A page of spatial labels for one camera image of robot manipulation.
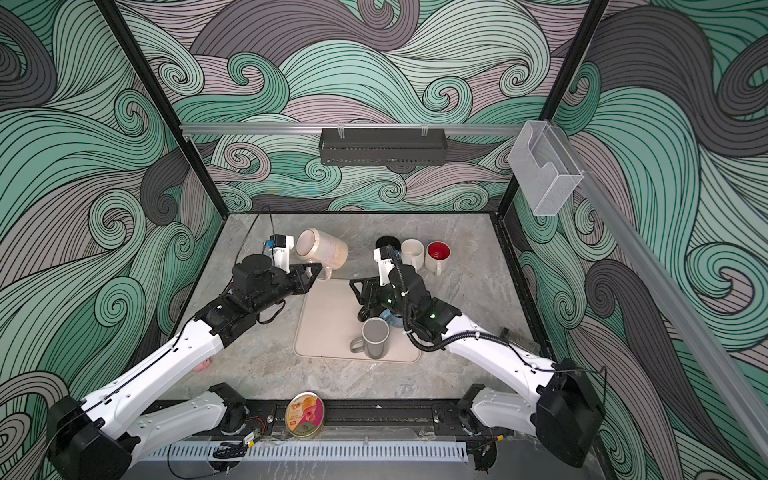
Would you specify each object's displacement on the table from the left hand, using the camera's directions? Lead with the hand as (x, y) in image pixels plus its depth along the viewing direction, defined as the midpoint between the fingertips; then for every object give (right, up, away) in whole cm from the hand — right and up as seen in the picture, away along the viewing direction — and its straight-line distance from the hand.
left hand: (320, 263), depth 73 cm
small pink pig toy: (-15, -15, -23) cm, 31 cm away
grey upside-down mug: (+13, -21, +3) cm, 25 cm away
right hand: (+8, -6, +1) cm, 10 cm away
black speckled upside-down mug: (+11, -17, +17) cm, 26 cm away
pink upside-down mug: (0, +4, -3) cm, 5 cm away
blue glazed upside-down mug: (+18, -16, +9) cm, 26 cm away
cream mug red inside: (+35, 0, +30) cm, 46 cm away
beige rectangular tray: (-1, -19, +16) cm, 25 cm away
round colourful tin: (-4, -37, -2) cm, 37 cm away
